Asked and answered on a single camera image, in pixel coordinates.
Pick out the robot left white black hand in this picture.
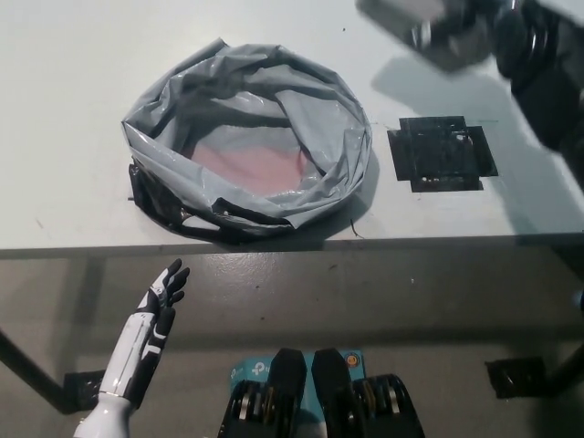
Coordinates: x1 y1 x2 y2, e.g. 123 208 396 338
98 258 192 407

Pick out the robot left black torso block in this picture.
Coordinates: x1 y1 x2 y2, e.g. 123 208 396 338
221 347 308 438

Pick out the teal TP-Link box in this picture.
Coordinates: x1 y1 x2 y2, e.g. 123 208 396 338
229 349 366 421

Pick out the black tape patch on table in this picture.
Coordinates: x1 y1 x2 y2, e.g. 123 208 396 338
386 116 498 193

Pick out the small grey rectangular basket container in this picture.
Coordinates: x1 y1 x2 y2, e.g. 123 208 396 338
355 0 496 73

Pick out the grey black plastic bag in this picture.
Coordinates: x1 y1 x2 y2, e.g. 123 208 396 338
120 38 374 245

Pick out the black metal table leg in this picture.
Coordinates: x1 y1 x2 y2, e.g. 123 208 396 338
0 328 70 414

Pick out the pink flat sheet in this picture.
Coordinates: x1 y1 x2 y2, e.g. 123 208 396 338
191 139 308 191

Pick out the robot right black white hand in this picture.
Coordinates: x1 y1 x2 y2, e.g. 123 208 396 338
408 0 513 70

